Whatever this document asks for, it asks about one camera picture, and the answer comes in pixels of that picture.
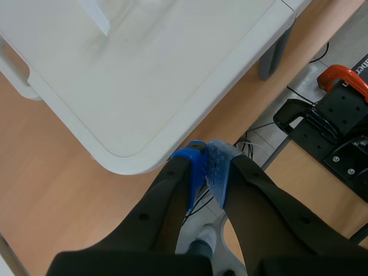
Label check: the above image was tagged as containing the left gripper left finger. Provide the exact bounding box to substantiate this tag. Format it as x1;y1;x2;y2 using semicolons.
47;140;214;276

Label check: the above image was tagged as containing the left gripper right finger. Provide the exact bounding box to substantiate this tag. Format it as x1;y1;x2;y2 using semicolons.
206;139;368;276

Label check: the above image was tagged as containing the white moulded stand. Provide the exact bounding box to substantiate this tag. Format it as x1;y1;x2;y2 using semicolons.
0;0;313;176

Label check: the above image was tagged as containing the orange clamp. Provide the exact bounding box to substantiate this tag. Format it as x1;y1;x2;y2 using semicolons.
316;64;368;102

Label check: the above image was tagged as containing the bundle of thin cables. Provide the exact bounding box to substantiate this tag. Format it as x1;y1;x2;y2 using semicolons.
233;121;277;162

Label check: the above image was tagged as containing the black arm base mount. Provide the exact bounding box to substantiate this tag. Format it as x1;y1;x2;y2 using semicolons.
272;85;368;200

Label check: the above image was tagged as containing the black cable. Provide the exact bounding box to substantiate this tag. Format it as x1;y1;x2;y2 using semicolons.
308;41;330;64

